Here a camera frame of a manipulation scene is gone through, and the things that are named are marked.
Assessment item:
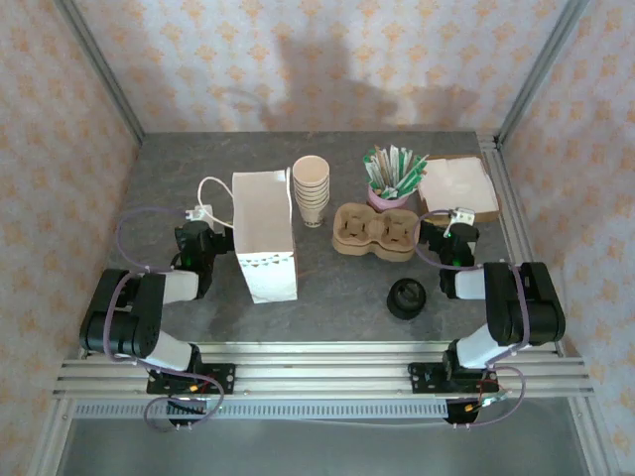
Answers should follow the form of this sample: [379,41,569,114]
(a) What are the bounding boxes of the white printed paper bag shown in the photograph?
[197,167,300,304]

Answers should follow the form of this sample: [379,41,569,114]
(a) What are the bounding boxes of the white napkin stack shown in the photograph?
[420,158,499,212]

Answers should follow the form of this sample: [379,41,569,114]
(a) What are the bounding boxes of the pink holder cup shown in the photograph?
[366,181,411,213]

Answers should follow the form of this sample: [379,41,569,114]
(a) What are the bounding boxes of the bundle of wrapped stirrers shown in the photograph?
[363,143,431,199]

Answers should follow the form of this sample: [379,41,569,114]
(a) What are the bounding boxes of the stack of paper cups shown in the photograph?
[291,155,332,230]

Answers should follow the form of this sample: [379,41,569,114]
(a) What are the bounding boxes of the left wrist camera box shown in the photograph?
[184,203,215,223]

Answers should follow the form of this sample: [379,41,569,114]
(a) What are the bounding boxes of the aluminium side rail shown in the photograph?
[476,132,570,358]

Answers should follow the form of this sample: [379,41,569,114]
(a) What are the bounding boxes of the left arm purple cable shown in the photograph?
[101,206,225,433]

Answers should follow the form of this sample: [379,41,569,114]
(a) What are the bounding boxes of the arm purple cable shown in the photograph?
[101,206,225,433]
[414,209,530,430]

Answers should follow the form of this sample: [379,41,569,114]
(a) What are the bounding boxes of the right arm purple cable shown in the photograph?
[414,209,530,430]

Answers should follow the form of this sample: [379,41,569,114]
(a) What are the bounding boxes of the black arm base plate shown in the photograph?
[146,363,237,397]
[407,361,500,396]

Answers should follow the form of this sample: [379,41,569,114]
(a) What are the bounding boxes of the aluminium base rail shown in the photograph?
[52,340,595,401]

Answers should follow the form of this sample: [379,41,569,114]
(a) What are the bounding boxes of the aluminium frame upright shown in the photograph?
[54,0,146,146]
[495,0,591,146]

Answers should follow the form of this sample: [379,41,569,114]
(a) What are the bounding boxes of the grey slotted cable duct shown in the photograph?
[72,400,450,421]

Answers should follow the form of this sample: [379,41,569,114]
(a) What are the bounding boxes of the aluminium frame leg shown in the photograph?
[27,396,75,476]
[568,396,621,476]

